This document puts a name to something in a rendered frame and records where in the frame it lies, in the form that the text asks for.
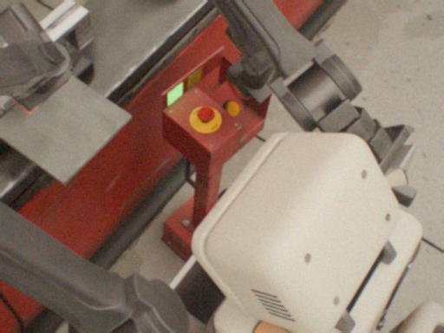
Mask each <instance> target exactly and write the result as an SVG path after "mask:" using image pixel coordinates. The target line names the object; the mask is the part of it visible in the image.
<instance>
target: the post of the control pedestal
mask: <svg viewBox="0 0 444 333"><path fill-rule="evenodd" d="M222 169H223V166H222V167H221V168H219V169H218V171H217V172H215V173H214V174H213V175H211V177H209V178H208V177H207V176H206V175H205V174H204V173H202V172H201V171H200V170H199V169H198V168H197V167H196V173H195V191H194V201H193V216H192V224H194V225H195V226H196V227H198V226H199V225H200V224H201V222H202V221H203V220H204V219H205V217H206V216H207V215H208V213H209V212H210V211H211V210H212V209H213V208H214V206H215V205H216V204H217V203H218V196H219V189H220V183H221V174H222Z"/></svg>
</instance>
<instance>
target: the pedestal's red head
mask: <svg viewBox="0 0 444 333"><path fill-rule="evenodd" d="M219 52H221V58H220V68H219V80H218V83H217V84H215V85H214V86H213V87H212V88H210V89H209V90H207V91H206V92H205V93H203V92H202V91H201V90H200V89H198V88H197V87H195V85H194V86H193V87H191V88H190V89H188V90H187V91H186V78H187V77H189V76H190V75H191V74H192V72H193V71H195V70H196V69H197V68H201V67H202V75H201V80H202V79H203V78H205V77H206V76H205V67H206V63H207V62H209V61H210V59H211V58H212V57H213V56H214V55H216V54H218V53H219ZM233 64H234V63H233V62H231V61H230V60H229V59H227V58H226V57H225V56H224V46H222V47H221V49H218V50H217V51H215V52H214V53H213V54H212V55H210V56H209V57H208V58H206V59H205V60H204V61H203V62H202V63H201V64H199V65H198V66H197V67H196V68H194V69H193V70H192V71H190V72H189V73H188V74H187V75H185V76H184V77H182V78H181V79H180V80H178V81H177V82H175V84H173V85H172V87H170V88H169V89H168V90H166V91H165V92H163V93H162V94H161V97H162V138H163V139H164V140H166V141H167V142H169V144H170V145H172V146H173V147H174V148H175V149H177V150H178V151H179V153H181V154H182V155H184V156H185V157H186V159H188V160H189V161H190V162H192V163H193V164H194V165H195V166H196V167H197V168H198V169H199V170H200V171H201V172H202V173H204V174H205V175H206V176H207V177H208V178H209V177H211V175H213V174H214V173H215V172H217V171H218V169H219V168H221V167H222V166H223V165H224V164H225V163H226V162H227V161H228V160H229V159H230V158H231V157H232V156H233V155H235V154H236V153H237V151H238V150H240V149H242V148H243V147H244V146H245V145H246V144H247V143H248V142H250V140H252V139H253V138H254V137H255V136H257V134H258V133H260V132H261V131H262V130H263V129H264V124H265V120H266V115H267V113H268V109H269V106H270V100H271V97H272V94H270V96H269V97H266V99H265V100H264V101H263V102H262V103H260V104H259V105H258V104H257V101H255V100H254V99H253V97H250V98H249V99H248V100H244V99H239V98H238V95H237V92H236V90H235V89H234V87H233V86H232V85H233V84H232V83H231V81H229V80H228V79H227V77H226V75H227V70H228V68H230V67H231V66H232V65H233ZM182 82H183V94H182V96H181V97H179V98H178V99H177V100H175V101H174V102H173V103H171V104H170V105H169V106H168V107H167V94H168V93H169V92H170V91H171V89H172V88H174V87H175V86H176V85H177V84H181V83H182ZM229 100H232V101H235V102H236V103H237V104H238V106H239V109H240V110H239V114H238V115H237V116H236V117H235V118H234V117H233V116H231V115H230V114H228V113H227V111H225V110H224V109H223V108H222V107H223V104H224V102H225V101H229ZM199 107H211V108H214V109H215V110H217V111H218V113H219V114H220V115H221V125H220V127H219V128H218V129H217V130H215V131H214V132H212V133H200V132H198V131H197V130H195V129H194V128H193V127H192V125H191V123H190V116H191V113H192V111H193V110H195V109H196V108H199Z"/></svg>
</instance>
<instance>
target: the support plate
mask: <svg viewBox="0 0 444 333"><path fill-rule="evenodd" d="M131 119H132V115H130V114H128V113H127V112H126V111H125V110H123V109H121V108H120V107H117V105H115V104H114V103H112V102H111V101H109V100H108V99H107V98H105V97H103V96H102V95H101V94H98V93H97V92H96V91H95V90H93V89H92V88H91V87H88V85H86V84H84V83H83V82H81V81H79V80H78V79H77V78H76V77H74V76H71V77H69V81H68V82H67V83H66V84H65V85H64V86H62V87H61V88H59V89H58V90H57V91H56V92H55V93H54V94H52V96H51V97H49V98H48V100H46V101H45V102H44V103H40V104H39V105H38V109H37V110H35V111H34V112H33V113H32V114H27V113H25V111H24V110H23V109H22V108H21V107H19V105H18V104H16V105H15V106H14V107H13V108H12V109H11V110H10V111H9V112H8V113H6V115H4V116H3V117H2V118H1V119H0V139H2V140H3V141H5V142H6V143H8V144H9V145H10V146H12V147H13V148H14V149H16V150H17V151H18V152H19V153H21V154H22V155H24V156H25V157H26V158H27V159H29V160H31V161H32V162H34V163H35V164H36V165H38V166H39V167H40V168H41V169H42V170H44V171H45V172H47V173H48V174H49V175H52V177H53V178H55V179H56V180H58V181H60V182H61V183H62V184H63V185H66V184H67V183H68V182H69V181H70V180H71V178H73V177H74V176H75V175H76V174H77V173H78V172H79V171H80V170H81V169H82V168H83V167H84V165H86V164H87V163H88V162H89V161H90V160H91V159H92V158H93V157H94V156H95V155H96V154H97V152H99V151H100V150H101V149H102V148H103V147H104V146H105V145H106V144H107V143H108V142H109V141H110V140H111V139H112V138H113V137H114V136H115V135H116V134H117V133H118V132H119V131H120V130H121V129H122V128H123V127H124V126H125V125H126V124H127V123H128V122H129V121H130V120H131Z"/></svg>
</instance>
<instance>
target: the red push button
mask: <svg viewBox="0 0 444 333"><path fill-rule="evenodd" d="M214 116H215V113H214V110H213V109H212V108H211V107H201V108H200V109H199V110H198V118H199V119H200V120H201V122H202V123H209V122H210V121H211V120H213V119H214Z"/></svg>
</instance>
